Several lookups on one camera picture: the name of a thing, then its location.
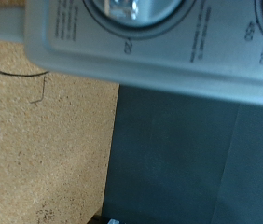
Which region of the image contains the grey backdrop cloth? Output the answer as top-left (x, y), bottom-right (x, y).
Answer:
top-left (101, 83), bottom-right (263, 224)

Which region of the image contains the silver toaster oven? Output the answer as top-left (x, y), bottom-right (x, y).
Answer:
top-left (0, 0), bottom-right (263, 109)

